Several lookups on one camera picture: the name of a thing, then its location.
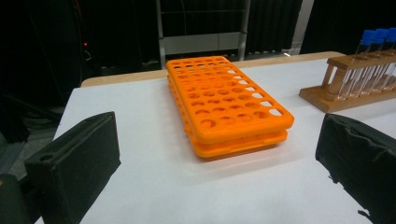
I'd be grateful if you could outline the grey metal stand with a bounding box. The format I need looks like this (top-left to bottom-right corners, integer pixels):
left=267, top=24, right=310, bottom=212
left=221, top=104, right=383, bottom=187
left=155, top=0, right=252, bottom=70

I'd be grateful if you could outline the white table cover sheet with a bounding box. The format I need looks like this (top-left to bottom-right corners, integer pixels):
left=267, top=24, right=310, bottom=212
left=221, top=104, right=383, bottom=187
left=34, top=57, right=396, bottom=224

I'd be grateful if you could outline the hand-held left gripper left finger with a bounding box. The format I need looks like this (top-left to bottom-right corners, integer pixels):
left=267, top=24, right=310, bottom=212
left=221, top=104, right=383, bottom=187
left=23, top=111, right=122, bottom=224

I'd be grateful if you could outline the orange plastic test tube rack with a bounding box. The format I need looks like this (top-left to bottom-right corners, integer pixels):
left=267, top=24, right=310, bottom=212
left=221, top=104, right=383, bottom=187
left=165, top=55, right=295, bottom=159

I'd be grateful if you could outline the black curtain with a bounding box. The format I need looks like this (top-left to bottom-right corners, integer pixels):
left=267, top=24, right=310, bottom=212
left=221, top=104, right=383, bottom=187
left=246, top=0, right=304, bottom=56

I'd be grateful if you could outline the wooden test tube rack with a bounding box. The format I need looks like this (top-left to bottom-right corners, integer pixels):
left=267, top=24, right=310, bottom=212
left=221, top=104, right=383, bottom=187
left=298, top=50, right=396, bottom=114

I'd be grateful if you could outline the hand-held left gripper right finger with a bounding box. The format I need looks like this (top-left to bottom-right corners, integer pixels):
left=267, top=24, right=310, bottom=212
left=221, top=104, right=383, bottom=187
left=315, top=112, right=396, bottom=224

